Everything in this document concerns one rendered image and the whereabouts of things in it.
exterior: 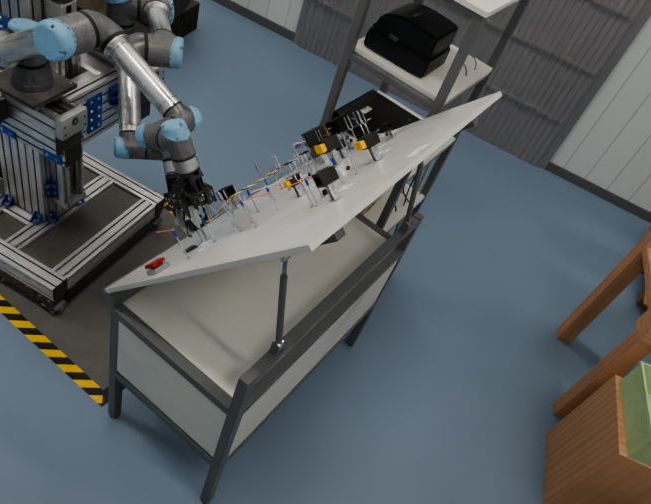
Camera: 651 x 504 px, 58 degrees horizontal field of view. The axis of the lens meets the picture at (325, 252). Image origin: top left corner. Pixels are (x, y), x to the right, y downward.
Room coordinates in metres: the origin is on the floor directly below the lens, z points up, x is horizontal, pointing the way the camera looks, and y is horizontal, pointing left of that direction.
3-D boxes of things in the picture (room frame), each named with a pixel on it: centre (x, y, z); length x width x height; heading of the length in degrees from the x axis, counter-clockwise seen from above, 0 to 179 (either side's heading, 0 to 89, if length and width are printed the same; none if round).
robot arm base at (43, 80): (1.70, 1.26, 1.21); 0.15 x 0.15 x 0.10
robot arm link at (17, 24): (1.70, 1.26, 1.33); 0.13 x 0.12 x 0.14; 163
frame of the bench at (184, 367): (1.60, 0.14, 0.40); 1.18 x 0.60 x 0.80; 160
